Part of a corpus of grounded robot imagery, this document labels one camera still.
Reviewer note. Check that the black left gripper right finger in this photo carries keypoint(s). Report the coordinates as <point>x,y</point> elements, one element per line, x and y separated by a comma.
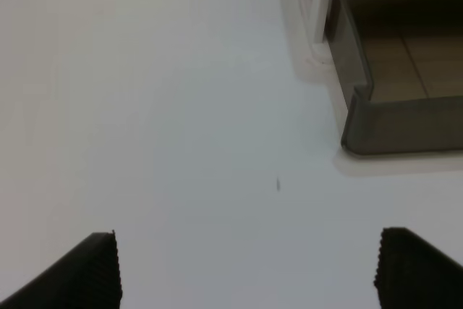
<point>412,273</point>

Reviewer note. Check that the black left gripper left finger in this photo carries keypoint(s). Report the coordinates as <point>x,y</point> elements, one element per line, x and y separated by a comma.
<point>88,276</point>

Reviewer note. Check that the smoky grey bottom drawer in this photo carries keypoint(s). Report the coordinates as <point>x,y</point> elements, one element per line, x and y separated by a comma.
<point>399,65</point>

